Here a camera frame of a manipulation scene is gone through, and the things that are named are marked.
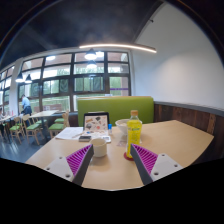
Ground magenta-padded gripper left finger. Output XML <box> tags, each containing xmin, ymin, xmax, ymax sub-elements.
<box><xmin>42</xmin><ymin>143</ymin><xmax>95</xmax><ymax>187</ymax></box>

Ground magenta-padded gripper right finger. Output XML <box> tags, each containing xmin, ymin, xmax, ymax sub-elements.
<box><xmin>129</xmin><ymin>142</ymin><xmax>185</xmax><ymax>186</ymax></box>

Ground yellow drink bottle orange cap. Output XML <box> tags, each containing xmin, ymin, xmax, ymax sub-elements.
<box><xmin>125</xmin><ymin>109</ymin><xmax>144</xmax><ymax>160</ymax></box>

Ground flat round red coaster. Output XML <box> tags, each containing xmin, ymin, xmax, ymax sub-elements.
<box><xmin>123</xmin><ymin>151</ymin><xmax>136</xmax><ymax>162</ymax></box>

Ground small dark box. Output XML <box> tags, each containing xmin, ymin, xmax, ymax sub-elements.
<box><xmin>78</xmin><ymin>134</ymin><xmax>93</xmax><ymax>143</ymax></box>

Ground cream ceramic mug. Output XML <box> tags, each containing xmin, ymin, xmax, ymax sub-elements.
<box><xmin>89</xmin><ymin>137</ymin><xmax>109</xmax><ymax>159</ymax></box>

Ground white paper sheets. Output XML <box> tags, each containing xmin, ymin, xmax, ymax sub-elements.
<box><xmin>54</xmin><ymin>126</ymin><xmax>85</xmax><ymax>141</ymax></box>

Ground laptop with stickered lid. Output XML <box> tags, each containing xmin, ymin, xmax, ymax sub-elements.
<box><xmin>82</xmin><ymin>111</ymin><xmax>111</xmax><ymax>135</ymax></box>

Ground white bowl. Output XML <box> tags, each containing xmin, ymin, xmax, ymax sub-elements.
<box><xmin>114</xmin><ymin>118</ymin><xmax>132</xmax><ymax>136</ymax></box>

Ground group of wooden green-seated chairs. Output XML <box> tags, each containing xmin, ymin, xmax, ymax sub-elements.
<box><xmin>0</xmin><ymin>111</ymin><xmax>71</xmax><ymax>145</ymax></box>

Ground wooden dining table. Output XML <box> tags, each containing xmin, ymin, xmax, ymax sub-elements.
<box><xmin>31</xmin><ymin>109</ymin><xmax>60</xmax><ymax>134</ymax></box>

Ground green upholstered bench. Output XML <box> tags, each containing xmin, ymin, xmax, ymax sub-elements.
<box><xmin>76</xmin><ymin>95</ymin><xmax>155</xmax><ymax>127</ymax></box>

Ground person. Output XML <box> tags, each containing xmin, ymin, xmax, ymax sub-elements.
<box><xmin>20</xmin><ymin>94</ymin><xmax>34</xmax><ymax>116</ymax></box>

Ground group of pendant lamps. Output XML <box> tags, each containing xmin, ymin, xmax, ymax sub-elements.
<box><xmin>14</xmin><ymin>47</ymin><xmax>99</xmax><ymax>85</ymax></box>

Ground long curved ceiling light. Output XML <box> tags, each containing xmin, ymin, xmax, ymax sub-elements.
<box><xmin>78</xmin><ymin>42</ymin><xmax>158</xmax><ymax>55</ymax></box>

